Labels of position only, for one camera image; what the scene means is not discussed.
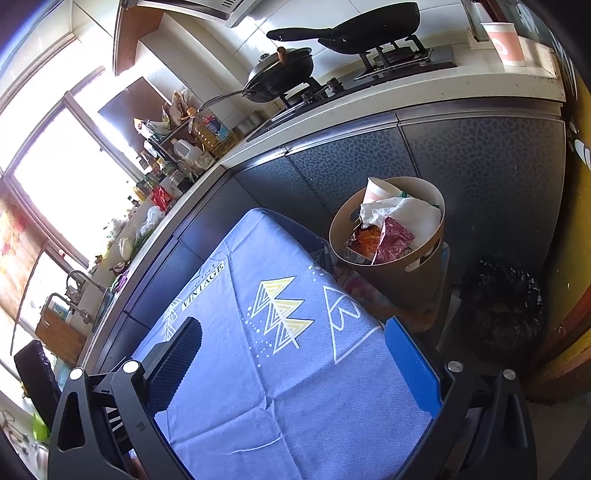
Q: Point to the printed window blind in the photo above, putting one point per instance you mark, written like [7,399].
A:
[18,263]

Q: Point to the red bag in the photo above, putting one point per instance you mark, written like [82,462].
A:
[161,198]

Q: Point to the clear plastic bag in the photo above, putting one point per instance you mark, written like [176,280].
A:
[151,221]

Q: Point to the row of seasoning bottles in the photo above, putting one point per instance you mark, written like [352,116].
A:
[152,177]

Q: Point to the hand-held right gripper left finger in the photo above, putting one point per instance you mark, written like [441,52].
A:
[178,360]

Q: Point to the white vegetable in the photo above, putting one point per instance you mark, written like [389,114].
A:
[127,247]

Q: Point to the teal white soft packet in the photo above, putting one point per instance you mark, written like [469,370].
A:
[422,226]

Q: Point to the yellow cooking oil bottle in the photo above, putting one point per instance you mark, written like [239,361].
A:
[210,129]

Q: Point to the gas stove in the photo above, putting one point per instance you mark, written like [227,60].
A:
[392,64]

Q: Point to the purple cloth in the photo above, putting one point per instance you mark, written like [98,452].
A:
[121,279]

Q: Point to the beige round bin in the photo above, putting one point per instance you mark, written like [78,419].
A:
[397,281]

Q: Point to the black frying pan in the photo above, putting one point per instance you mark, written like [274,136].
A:
[369,25]

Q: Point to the black rack with packets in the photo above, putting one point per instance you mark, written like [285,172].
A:
[168,122]

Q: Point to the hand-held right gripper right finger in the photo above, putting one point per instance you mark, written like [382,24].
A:
[411,364]

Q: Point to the black wok with lid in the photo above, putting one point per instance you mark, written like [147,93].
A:
[281,76]

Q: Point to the tall metal faucet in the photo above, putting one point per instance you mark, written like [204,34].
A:
[83,276]
[57,297]

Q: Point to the pink white paper cup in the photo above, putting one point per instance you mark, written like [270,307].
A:
[505,46]
[381,189]

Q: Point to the black trash bag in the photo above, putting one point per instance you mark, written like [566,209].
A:
[503,314]

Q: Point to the range hood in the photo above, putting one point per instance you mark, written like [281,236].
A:
[194,9]

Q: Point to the grey kitchen cabinet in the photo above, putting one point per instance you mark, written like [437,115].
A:
[461,152]

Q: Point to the red snack wrapper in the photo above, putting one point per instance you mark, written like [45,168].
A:
[392,240]

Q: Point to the blue printed tablecloth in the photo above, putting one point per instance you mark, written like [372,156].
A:
[277,438]

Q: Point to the white plastic jug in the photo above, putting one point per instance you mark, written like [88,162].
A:
[184,152]

